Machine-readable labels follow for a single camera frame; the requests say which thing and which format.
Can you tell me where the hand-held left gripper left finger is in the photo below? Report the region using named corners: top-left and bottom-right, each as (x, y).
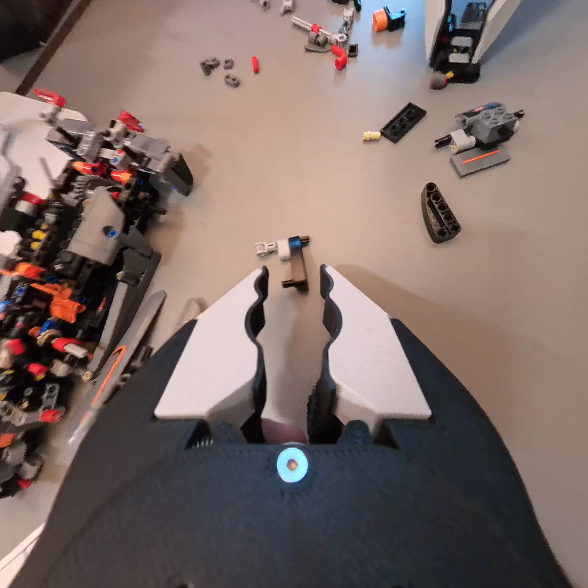
top-left (154, 266), bottom-right (270, 421)

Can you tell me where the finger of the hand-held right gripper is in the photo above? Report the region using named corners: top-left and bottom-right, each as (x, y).
top-left (473, 0), bottom-right (511, 65)
top-left (425, 0), bottom-right (455, 65)

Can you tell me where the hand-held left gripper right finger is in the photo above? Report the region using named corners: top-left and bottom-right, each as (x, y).
top-left (319, 264), bottom-right (435, 422)

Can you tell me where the black frame red pins lego assembly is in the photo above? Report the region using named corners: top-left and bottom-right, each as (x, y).
top-left (429, 0), bottom-right (482, 90)

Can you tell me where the black beam white connector lego assembly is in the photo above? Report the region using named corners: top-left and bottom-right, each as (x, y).
top-left (255, 235), bottom-right (311, 291)

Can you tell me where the orange blue black lego assembly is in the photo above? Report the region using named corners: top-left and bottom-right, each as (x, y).
top-left (372, 7), bottom-right (407, 33)

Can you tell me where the black lego plate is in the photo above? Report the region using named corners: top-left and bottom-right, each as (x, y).
top-left (380, 102), bottom-right (427, 144)

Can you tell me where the grey orange-striped lego assembly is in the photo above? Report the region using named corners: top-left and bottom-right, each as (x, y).
top-left (434, 102), bottom-right (525, 179)

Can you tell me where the black curved lego panel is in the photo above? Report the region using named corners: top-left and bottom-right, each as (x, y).
top-left (420, 182), bottom-right (462, 244)

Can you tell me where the lego technic car model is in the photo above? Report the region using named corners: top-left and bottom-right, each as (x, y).
top-left (0, 87), bottom-right (207, 501)

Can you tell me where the grey axle red bush assembly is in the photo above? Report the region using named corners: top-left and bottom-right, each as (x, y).
top-left (291, 15), bottom-right (348, 53)

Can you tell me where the white flat object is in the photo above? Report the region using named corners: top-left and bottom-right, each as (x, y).
top-left (0, 92), bottom-right (88, 184)

